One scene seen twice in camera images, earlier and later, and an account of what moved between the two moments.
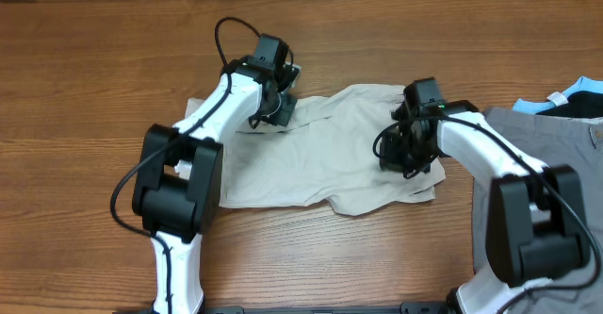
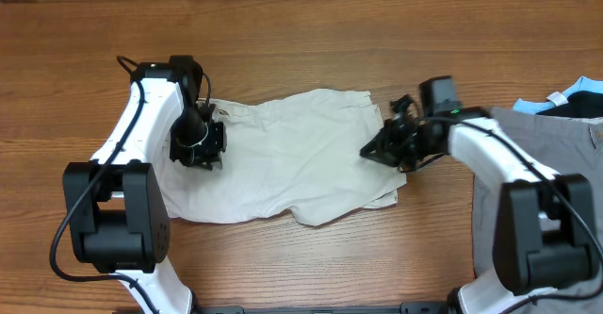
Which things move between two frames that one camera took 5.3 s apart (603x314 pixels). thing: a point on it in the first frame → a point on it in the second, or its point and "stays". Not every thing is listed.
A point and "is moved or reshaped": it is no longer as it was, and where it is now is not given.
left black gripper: (281, 113) → (212, 152)
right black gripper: (395, 163) stays
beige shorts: (329, 152) is moved or reshaped
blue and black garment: (584, 101) stays
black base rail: (411, 307) stays
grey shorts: (554, 141) stays
